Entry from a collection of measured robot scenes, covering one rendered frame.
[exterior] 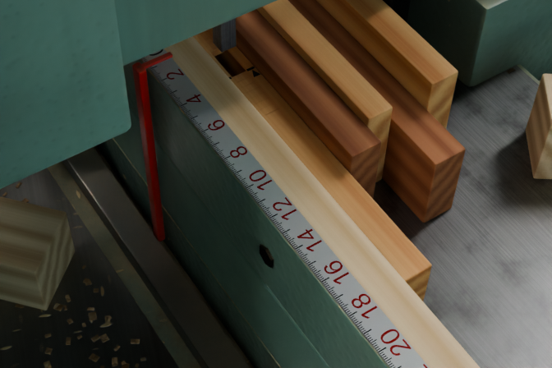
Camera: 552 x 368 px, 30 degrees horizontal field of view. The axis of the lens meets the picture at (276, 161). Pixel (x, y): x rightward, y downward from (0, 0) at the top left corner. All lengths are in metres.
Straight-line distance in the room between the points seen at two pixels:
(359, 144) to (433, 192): 0.05
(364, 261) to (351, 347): 0.04
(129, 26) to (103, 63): 0.05
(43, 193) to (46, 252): 0.09
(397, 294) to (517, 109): 0.18
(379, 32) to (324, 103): 0.05
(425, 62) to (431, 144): 0.04
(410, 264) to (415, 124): 0.08
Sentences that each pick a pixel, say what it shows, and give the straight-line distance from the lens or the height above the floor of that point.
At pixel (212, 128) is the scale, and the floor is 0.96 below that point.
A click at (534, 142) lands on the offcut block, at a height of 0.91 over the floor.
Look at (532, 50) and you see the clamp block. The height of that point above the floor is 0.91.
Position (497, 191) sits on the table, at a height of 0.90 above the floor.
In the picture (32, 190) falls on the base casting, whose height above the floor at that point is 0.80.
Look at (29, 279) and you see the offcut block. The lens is 0.60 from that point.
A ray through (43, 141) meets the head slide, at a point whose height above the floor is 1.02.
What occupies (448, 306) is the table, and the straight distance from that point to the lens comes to 0.51.
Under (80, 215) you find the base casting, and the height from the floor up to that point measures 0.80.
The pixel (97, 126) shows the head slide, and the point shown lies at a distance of 0.42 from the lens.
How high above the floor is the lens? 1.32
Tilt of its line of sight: 50 degrees down
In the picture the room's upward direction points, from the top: 1 degrees clockwise
